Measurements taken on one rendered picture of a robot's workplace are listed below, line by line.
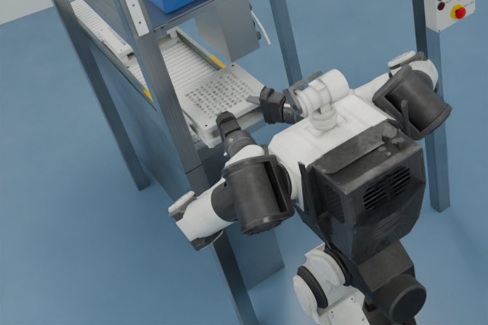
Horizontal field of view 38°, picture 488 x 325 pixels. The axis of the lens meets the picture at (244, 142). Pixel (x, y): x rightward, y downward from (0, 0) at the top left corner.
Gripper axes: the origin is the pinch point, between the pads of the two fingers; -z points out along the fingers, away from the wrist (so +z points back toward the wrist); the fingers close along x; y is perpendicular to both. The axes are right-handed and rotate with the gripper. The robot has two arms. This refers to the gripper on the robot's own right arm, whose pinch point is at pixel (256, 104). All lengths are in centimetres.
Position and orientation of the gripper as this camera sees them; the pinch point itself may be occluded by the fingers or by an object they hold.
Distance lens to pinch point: 214.7
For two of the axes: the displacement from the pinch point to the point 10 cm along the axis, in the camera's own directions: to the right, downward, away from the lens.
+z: 8.7, 1.6, -4.8
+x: 2.2, 7.4, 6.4
